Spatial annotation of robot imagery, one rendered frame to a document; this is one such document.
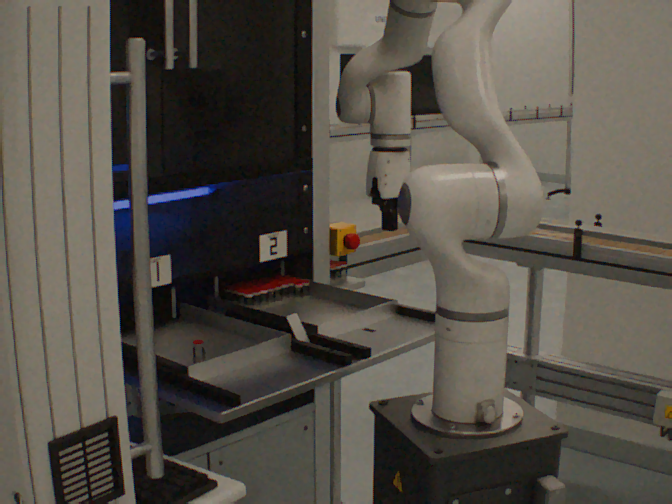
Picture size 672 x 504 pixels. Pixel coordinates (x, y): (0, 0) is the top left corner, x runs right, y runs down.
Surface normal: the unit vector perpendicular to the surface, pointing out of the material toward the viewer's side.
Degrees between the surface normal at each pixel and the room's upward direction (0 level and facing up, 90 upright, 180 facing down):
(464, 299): 89
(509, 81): 90
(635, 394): 90
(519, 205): 88
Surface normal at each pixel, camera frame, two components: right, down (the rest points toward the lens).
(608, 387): -0.66, 0.16
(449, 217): 0.28, 0.25
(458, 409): -0.37, 0.20
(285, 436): 0.75, 0.15
